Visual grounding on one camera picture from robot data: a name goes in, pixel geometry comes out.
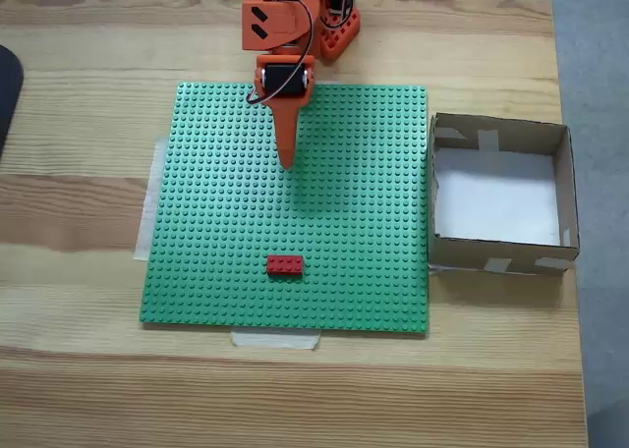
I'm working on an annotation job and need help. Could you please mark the white paper box lining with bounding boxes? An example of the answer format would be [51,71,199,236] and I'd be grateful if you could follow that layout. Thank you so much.
[434,145,562,247]

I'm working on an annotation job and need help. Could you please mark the black flat pad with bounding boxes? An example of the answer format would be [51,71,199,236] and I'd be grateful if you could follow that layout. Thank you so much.
[0,43,25,160]

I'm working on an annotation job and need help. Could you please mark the red lego block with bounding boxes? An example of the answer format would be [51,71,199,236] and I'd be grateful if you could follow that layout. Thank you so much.
[266,254,305,278]

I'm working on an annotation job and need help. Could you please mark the brown cardboard box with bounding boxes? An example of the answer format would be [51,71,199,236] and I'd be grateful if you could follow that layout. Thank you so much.
[427,112,581,277]

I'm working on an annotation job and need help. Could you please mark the green lego baseplate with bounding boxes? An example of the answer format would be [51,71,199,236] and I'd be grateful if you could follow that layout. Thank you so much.
[139,82,429,340]

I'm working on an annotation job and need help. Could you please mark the gripper servo wire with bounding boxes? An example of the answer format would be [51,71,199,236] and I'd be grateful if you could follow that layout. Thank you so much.
[247,0,318,107]

